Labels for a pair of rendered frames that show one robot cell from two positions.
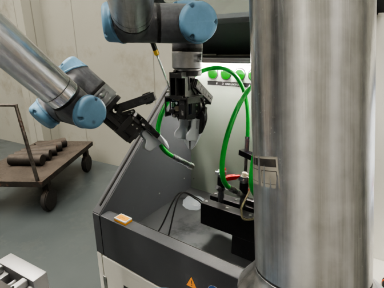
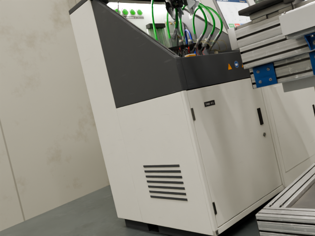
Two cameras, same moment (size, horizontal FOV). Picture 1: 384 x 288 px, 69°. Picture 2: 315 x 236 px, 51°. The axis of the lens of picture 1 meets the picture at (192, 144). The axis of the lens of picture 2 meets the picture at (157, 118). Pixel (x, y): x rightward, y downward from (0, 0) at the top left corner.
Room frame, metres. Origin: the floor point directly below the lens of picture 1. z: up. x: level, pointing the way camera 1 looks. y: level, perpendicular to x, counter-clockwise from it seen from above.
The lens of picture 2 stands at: (0.56, 1.88, 0.74)
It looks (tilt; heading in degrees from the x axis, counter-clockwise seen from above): 2 degrees down; 285
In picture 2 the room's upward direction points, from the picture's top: 13 degrees counter-clockwise
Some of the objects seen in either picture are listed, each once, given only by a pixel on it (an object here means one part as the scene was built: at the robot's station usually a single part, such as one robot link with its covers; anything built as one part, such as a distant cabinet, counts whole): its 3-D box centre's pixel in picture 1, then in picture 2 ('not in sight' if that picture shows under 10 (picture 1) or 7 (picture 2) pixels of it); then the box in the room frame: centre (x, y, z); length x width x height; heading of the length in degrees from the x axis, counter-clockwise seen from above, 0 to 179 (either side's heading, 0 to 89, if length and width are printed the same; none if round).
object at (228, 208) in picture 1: (252, 231); not in sight; (0.79, -0.20, 0.91); 0.34 x 0.10 x 0.15; 56
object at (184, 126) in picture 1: (182, 133); (191, 4); (0.73, 0.03, 1.25); 0.06 x 0.03 x 0.09; 146
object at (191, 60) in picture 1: (188, 61); not in sight; (0.73, 0.01, 1.44); 0.08 x 0.08 x 0.05
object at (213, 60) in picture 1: (259, 61); (141, 3); (1.08, -0.25, 1.43); 0.54 x 0.03 x 0.02; 56
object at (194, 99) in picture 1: (186, 94); not in sight; (0.72, 0.02, 1.36); 0.09 x 0.08 x 0.12; 146
